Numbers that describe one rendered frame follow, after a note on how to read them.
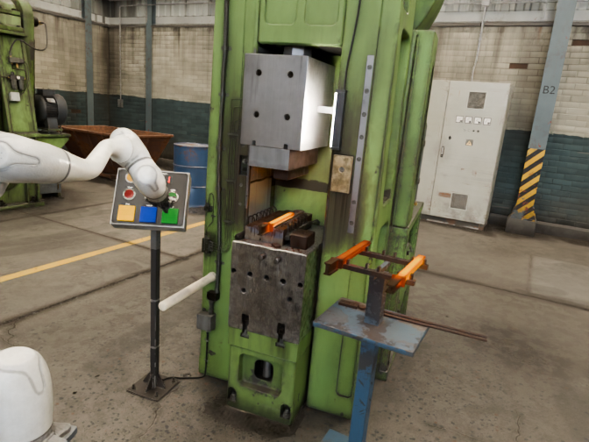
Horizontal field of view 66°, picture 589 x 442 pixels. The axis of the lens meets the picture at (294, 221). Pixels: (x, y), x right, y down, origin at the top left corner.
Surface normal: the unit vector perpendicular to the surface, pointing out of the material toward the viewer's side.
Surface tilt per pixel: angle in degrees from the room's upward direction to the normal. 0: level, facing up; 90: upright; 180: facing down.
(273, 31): 90
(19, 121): 79
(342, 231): 90
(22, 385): 70
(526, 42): 89
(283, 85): 90
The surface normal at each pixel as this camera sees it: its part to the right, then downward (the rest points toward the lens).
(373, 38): -0.36, 0.20
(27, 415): 0.72, 0.20
